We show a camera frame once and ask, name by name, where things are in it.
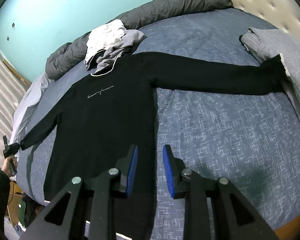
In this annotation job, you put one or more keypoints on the white crumpled garment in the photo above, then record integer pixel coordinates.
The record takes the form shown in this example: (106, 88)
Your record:
(103, 37)

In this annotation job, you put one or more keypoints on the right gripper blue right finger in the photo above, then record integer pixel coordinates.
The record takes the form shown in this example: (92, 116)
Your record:
(212, 207)

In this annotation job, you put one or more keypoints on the person's left hand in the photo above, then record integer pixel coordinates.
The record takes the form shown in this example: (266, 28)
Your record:
(6, 168)

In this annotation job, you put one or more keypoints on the black long-sleeve sweater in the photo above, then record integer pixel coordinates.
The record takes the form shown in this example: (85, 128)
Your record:
(102, 114)

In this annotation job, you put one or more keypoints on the folded grey clothes stack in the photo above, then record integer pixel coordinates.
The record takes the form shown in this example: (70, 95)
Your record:
(266, 44)

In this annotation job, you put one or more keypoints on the brown cardboard box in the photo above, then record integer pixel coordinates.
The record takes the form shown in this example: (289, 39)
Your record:
(15, 196)

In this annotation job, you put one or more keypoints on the blue patterned bed cover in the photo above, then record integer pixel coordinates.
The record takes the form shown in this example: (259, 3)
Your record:
(252, 140)

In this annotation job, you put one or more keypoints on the light grey bed sheet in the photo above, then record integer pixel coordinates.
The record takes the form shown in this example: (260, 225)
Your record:
(25, 110)

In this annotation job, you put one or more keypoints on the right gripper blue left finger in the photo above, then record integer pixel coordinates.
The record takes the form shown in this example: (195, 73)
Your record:
(84, 208)

